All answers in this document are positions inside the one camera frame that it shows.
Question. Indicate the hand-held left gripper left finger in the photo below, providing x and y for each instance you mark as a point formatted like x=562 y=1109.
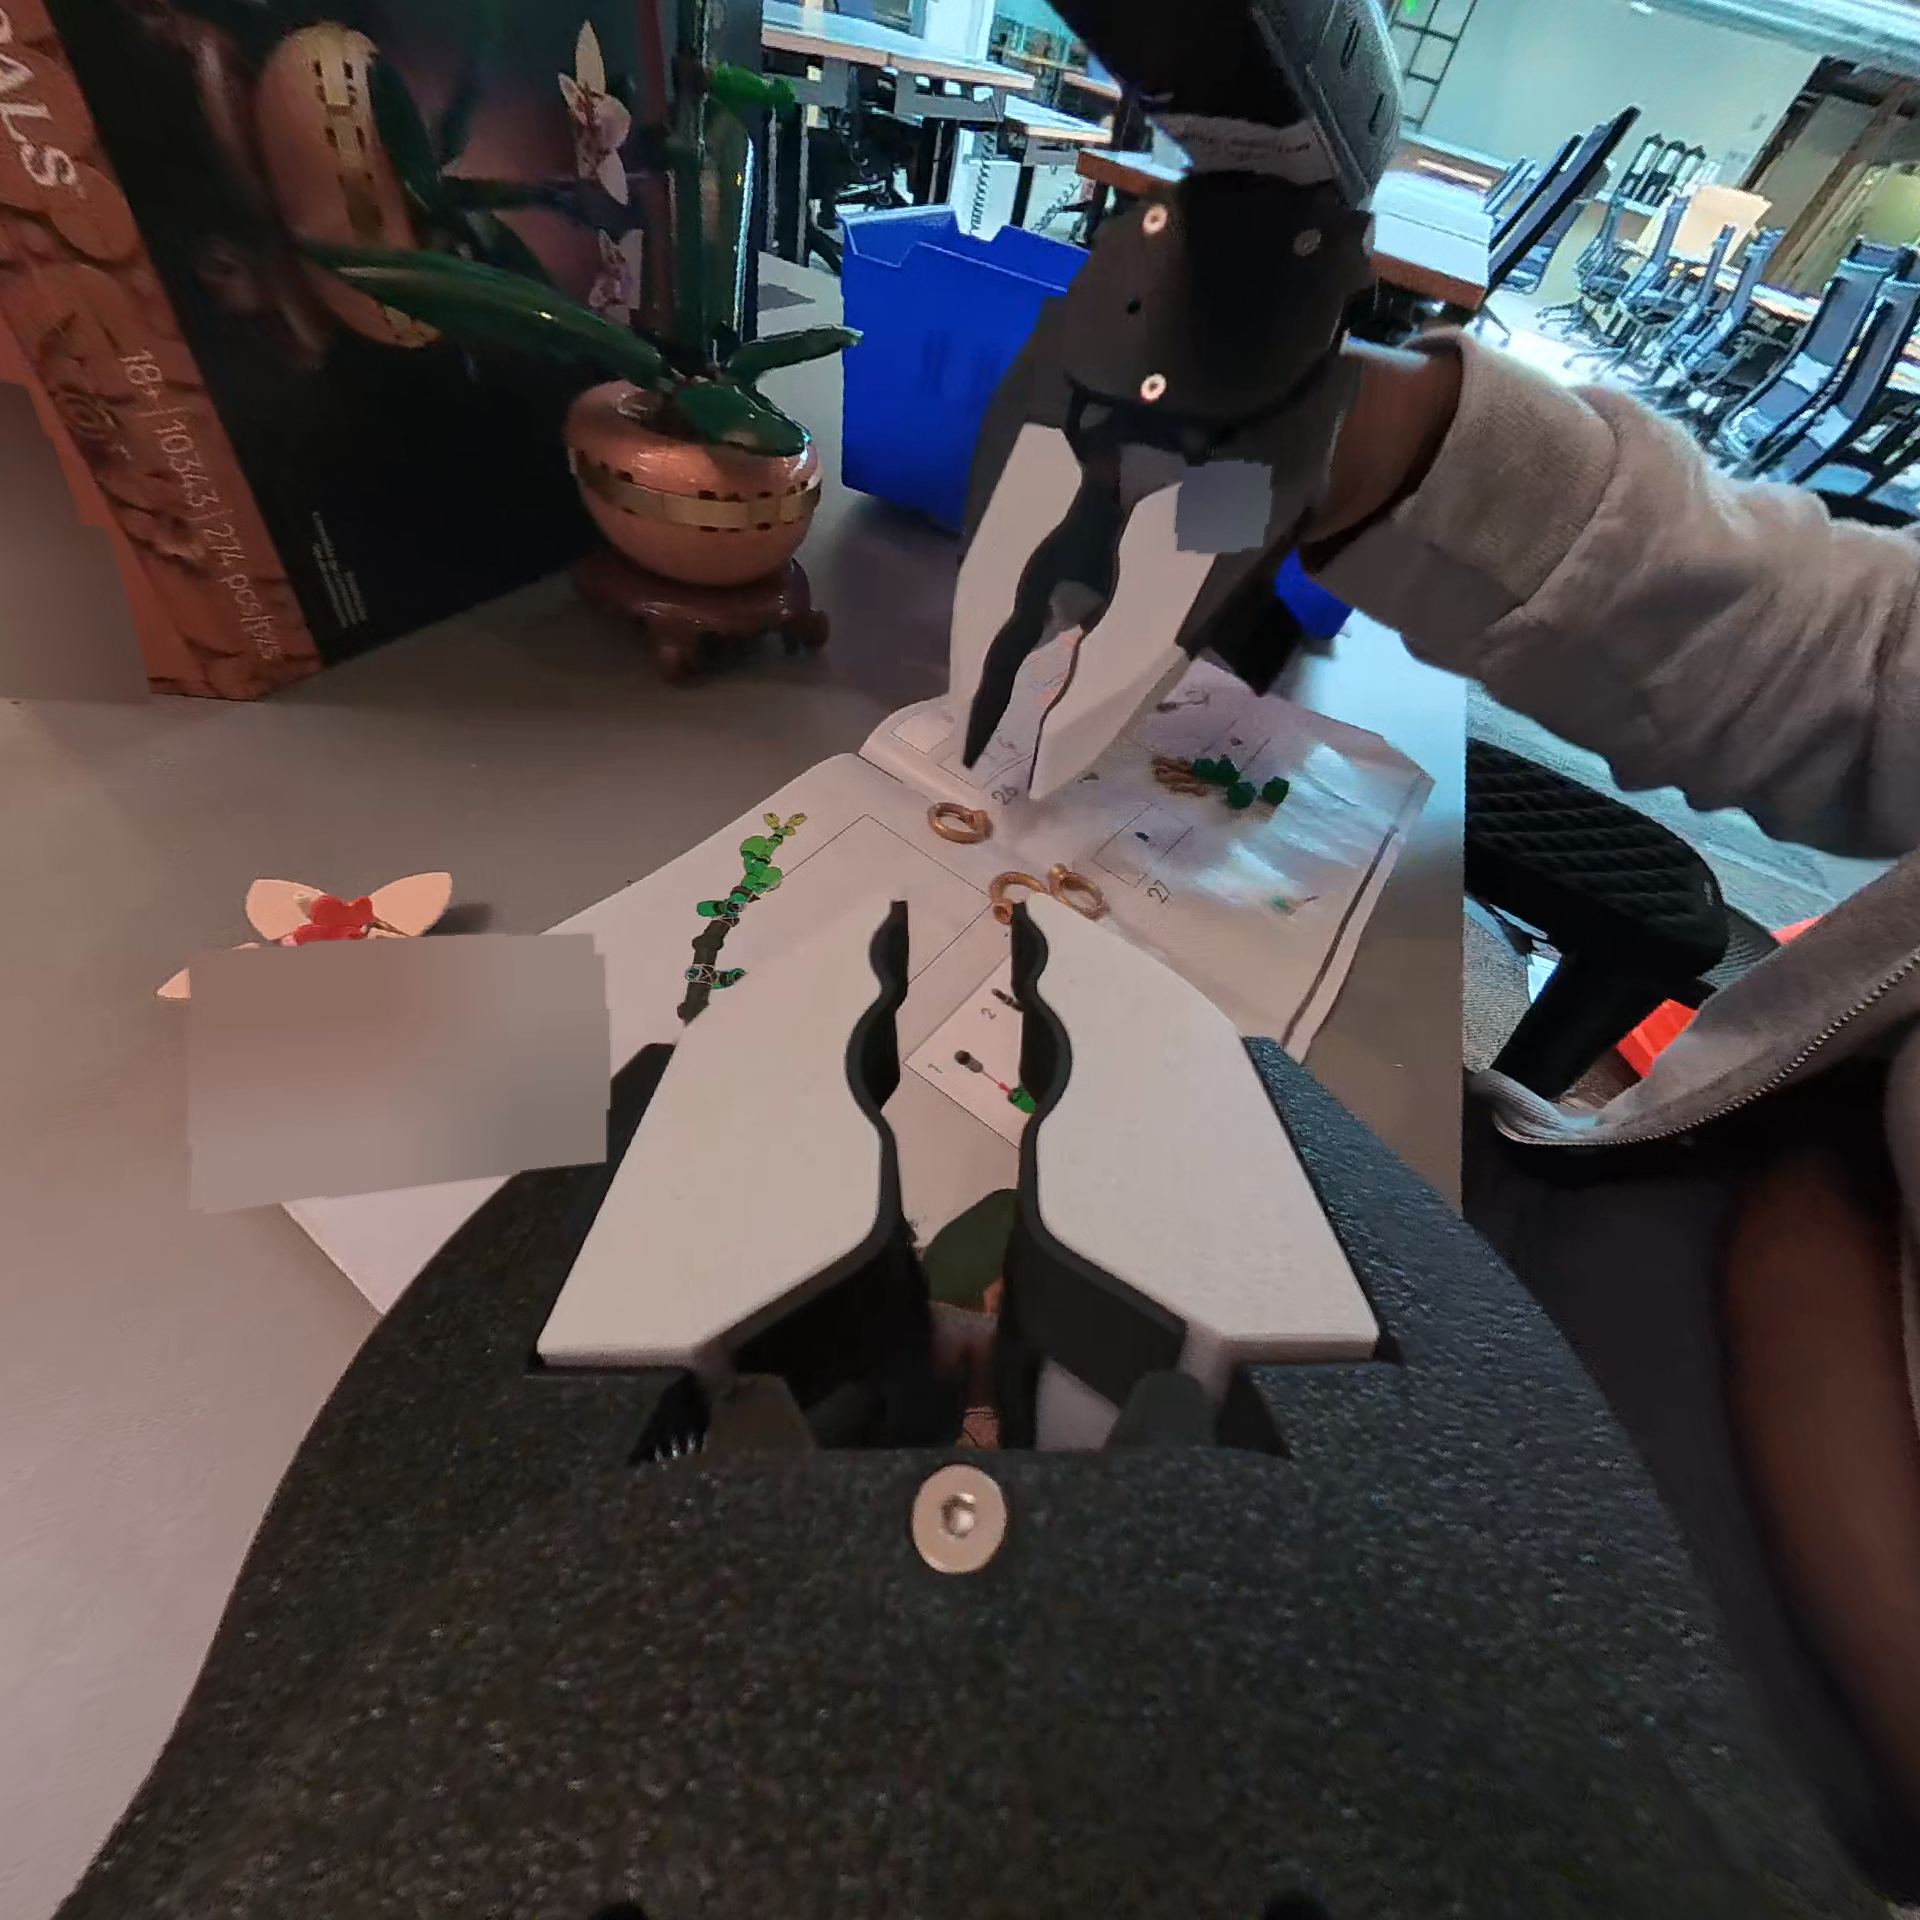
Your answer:
x=734 y=1169

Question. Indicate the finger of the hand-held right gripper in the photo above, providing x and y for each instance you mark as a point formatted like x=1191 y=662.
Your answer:
x=1006 y=572
x=1140 y=642

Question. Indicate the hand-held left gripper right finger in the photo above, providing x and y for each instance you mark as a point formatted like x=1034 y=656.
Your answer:
x=1181 y=1169

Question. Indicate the person's right forearm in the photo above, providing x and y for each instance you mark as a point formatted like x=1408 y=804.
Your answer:
x=1648 y=602

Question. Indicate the grey desk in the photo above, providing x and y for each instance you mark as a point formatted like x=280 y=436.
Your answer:
x=120 y=1349

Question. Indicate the person's right hand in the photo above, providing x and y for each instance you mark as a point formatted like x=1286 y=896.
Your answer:
x=1388 y=419

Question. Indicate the blue plastic bin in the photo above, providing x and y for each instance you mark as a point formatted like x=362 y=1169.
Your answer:
x=941 y=361

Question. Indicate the brick orchid in pink pot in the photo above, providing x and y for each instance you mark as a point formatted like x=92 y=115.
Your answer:
x=687 y=481

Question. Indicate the building instruction booklet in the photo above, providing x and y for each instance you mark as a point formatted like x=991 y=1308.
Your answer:
x=838 y=850

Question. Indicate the pink brick flower build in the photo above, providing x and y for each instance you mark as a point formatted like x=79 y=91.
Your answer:
x=351 y=914

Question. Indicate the orange plastic object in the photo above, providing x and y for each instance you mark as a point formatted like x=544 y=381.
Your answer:
x=1658 y=1040

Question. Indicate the black mesh office chair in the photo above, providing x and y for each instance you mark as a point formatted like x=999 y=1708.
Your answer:
x=1590 y=888

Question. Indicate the row of black office chairs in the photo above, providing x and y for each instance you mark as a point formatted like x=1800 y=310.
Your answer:
x=1775 y=294

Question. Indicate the grey zip jacket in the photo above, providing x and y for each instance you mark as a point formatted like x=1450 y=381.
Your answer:
x=1775 y=1020

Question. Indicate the person's leg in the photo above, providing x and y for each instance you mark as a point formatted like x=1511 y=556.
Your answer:
x=1822 y=1349

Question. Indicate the brick set cardboard box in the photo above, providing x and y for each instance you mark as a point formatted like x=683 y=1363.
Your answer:
x=224 y=374

